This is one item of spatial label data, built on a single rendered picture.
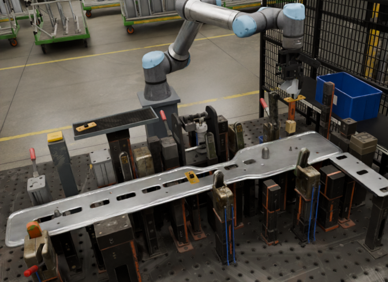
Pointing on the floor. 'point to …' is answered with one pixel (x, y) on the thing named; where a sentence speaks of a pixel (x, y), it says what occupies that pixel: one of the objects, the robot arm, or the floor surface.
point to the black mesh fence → (327, 50)
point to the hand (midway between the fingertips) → (294, 95)
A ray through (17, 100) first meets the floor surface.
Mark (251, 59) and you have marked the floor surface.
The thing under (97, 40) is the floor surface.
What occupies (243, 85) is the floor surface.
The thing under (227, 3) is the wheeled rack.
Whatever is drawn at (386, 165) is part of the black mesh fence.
